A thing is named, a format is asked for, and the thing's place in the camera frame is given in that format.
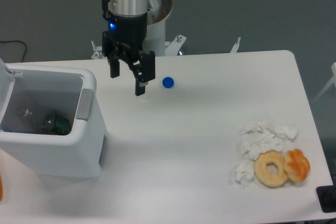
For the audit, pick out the green bottle in trash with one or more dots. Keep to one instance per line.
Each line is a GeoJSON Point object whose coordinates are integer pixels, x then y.
{"type": "Point", "coordinates": [54, 123]}

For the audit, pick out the plain ring donut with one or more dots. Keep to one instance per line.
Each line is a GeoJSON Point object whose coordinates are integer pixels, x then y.
{"type": "Point", "coordinates": [269, 169]}

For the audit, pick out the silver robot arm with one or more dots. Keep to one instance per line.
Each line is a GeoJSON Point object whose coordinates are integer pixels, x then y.
{"type": "Point", "coordinates": [128, 7]}

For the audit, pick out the orange twisted pastry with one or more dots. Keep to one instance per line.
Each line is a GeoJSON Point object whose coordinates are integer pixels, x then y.
{"type": "Point", "coordinates": [296, 165]}

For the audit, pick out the crumpled white tissue middle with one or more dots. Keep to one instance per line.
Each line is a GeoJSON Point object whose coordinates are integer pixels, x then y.
{"type": "Point", "coordinates": [258, 138]}

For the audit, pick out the white frame at right edge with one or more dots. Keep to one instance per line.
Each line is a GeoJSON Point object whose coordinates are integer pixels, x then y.
{"type": "Point", "coordinates": [328, 85]}

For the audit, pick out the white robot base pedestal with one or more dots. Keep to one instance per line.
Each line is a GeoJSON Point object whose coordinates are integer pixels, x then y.
{"type": "Point", "coordinates": [158, 12]}

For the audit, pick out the white trash can body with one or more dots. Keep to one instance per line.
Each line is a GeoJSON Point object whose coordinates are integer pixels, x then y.
{"type": "Point", "coordinates": [70, 93]}

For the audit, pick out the black device at table edge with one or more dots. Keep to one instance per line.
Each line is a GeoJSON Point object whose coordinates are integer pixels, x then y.
{"type": "Point", "coordinates": [326, 197]}

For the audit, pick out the crumpled white tissue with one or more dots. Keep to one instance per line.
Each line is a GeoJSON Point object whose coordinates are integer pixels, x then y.
{"type": "Point", "coordinates": [258, 138]}
{"type": "Point", "coordinates": [244, 173]}
{"type": "Point", "coordinates": [286, 132]}

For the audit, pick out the crumpled white tissue bottom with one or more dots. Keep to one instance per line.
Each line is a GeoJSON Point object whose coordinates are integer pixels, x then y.
{"type": "Point", "coordinates": [244, 173]}

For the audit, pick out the clear plastic bottle in trash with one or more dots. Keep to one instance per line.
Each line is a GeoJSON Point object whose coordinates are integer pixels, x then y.
{"type": "Point", "coordinates": [31, 118]}

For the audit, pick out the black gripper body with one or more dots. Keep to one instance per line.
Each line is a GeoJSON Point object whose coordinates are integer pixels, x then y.
{"type": "Point", "coordinates": [125, 35]}

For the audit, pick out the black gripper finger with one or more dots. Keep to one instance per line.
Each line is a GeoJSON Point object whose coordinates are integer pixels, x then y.
{"type": "Point", "coordinates": [113, 59]}
{"type": "Point", "coordinates": [143, 68]}

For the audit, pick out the white trash can lid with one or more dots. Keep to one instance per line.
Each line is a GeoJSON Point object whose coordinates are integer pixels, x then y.
{"type": "Point", "coordinates": [8, 77]}

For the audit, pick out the blue bottle cap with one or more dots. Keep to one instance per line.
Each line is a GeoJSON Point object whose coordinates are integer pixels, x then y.
{"type": "Point", "coordinates": [168, 82]}

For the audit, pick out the white bracket behind table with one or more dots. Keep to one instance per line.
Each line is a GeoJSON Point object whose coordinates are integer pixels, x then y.
{"type": "Point", "coordinates": [172, 48]}

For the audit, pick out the crumpled white tissue top right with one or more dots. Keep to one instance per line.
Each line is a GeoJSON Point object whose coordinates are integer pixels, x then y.
{"type": "Point", "coordinates": [286, 132]}

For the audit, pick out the orange object at left edge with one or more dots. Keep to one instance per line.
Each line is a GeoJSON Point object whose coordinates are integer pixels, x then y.
{"type": "Point", "coordinates": [1, 189]}

